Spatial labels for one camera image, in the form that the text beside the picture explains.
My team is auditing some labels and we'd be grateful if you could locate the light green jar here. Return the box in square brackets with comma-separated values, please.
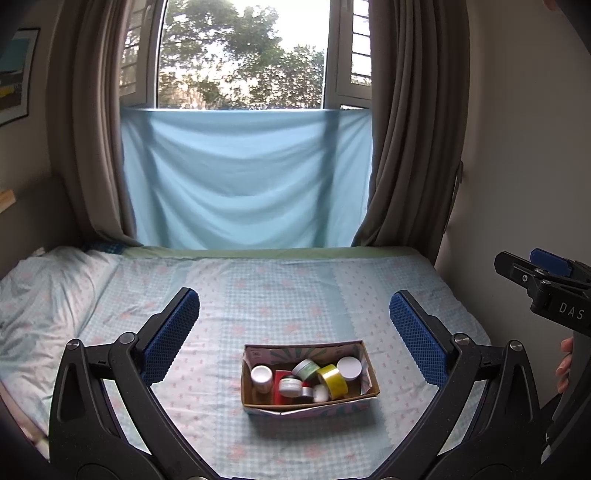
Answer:
[292, 359, 320, 381]

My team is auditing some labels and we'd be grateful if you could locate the window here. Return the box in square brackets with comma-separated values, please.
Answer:
[120, 0, 375, 112]

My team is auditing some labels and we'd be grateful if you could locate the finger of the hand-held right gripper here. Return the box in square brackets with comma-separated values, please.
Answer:
[530, 248, 591, 289]
[494, 251, 555, 301]

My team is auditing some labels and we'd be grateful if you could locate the wall poster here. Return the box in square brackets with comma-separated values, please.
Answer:
[0, 28, 41, 127]

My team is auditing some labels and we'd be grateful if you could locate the white jar with green label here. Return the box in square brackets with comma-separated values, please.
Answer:
[336, 356, 363, 382]

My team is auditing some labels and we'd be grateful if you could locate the light blue cloth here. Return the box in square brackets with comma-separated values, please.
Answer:
[119, 107, 374, 251]

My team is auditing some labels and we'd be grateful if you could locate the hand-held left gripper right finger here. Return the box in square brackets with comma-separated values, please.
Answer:
[379, 289, 541, 467]

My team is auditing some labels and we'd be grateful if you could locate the white printed bottle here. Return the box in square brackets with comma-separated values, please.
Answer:
[250, 364, 274, 394]

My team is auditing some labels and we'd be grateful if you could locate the red flat packet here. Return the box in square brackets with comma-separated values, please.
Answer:
[273, 370, 296, 404]

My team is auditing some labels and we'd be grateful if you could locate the person's right hand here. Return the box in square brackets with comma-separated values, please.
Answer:
[556, 337, 575, 394]

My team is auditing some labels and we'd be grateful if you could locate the checked floral bed sheet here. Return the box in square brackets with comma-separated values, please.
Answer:
[0, 247, 492, 480]

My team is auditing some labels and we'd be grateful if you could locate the yellow tape roll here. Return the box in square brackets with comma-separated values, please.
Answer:
[316, 364, 349, 401]

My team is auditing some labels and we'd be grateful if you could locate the printed cardboard box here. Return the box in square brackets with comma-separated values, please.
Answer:
[240, 339, 382, 416]

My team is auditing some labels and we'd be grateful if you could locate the checked floral pillow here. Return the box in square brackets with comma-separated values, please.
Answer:
[0, 246, 122, 384]

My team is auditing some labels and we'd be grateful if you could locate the brown curtain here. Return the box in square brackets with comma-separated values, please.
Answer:
[46, 0, 167, 247]
[351, 0, 472, 259]

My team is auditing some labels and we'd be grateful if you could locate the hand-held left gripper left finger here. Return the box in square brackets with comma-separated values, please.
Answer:
[48, 287, 204, 464]

